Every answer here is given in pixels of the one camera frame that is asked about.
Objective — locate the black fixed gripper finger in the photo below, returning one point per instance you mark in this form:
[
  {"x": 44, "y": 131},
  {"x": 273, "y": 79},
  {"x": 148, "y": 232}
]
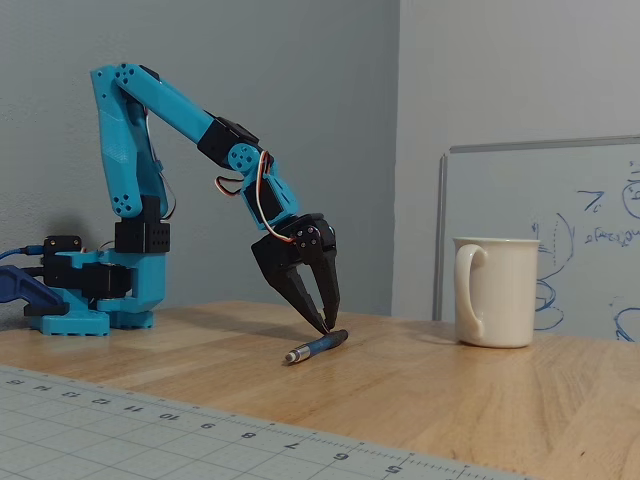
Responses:
[{"x": 285, "y": 277}]

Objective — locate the dark blue table clamp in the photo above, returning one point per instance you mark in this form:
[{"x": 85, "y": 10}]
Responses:
[{"x": 27, "y": 295}]

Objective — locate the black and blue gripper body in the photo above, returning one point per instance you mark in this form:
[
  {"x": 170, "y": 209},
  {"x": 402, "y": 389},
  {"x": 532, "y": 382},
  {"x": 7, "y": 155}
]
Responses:
[{"x": 278, "y": 254}]

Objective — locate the grey cutting mat with ruler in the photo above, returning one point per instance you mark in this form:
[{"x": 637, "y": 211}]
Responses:
[{"x": 150, "y": 430}]

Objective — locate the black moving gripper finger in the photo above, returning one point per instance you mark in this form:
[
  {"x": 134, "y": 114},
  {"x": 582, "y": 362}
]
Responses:
[{"x": 322, "y": 270}]

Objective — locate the whiteboard with blue drawings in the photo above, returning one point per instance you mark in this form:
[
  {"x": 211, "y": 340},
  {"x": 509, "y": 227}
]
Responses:
[{"x": 550, "y": 235}]

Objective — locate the blue and silver pen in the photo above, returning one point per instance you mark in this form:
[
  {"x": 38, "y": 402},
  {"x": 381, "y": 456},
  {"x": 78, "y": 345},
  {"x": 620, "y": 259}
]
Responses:
[{"x": 316, "y": 346}]

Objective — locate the cream ceramic mug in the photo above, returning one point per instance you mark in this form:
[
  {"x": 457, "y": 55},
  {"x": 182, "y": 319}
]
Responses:
[{"x": 497, "y": 292}]

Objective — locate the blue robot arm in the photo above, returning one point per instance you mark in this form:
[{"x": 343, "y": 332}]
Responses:
[{"x": 175, "y": 112}]

